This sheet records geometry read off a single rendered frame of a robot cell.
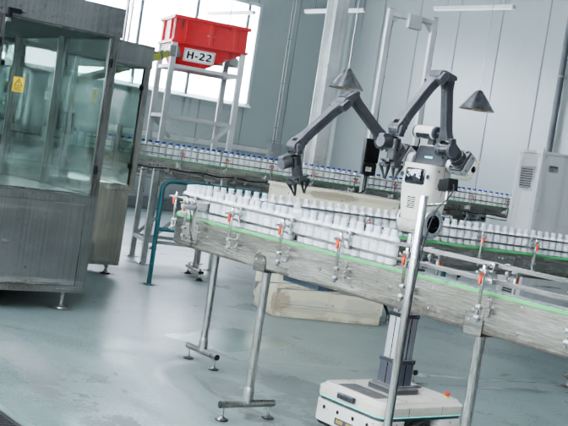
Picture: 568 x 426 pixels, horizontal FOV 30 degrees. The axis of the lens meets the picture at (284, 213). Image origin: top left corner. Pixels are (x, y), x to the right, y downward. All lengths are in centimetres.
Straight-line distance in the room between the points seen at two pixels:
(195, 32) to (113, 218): 256
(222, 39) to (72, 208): 441
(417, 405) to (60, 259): 353
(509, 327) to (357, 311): 550
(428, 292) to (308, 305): 499
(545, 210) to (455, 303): 669
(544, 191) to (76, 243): 511
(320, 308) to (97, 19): 335
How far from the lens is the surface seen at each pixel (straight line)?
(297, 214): 544
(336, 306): 975
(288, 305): 957
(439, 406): 577
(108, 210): 1055
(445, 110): 546
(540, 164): 1117
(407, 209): 570
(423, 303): 473
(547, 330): 430
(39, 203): 809
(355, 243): 510
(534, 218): 1118
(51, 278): 823
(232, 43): 1213
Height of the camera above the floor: 142
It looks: 3 degrees down
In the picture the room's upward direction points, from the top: 9 degrees clockwise
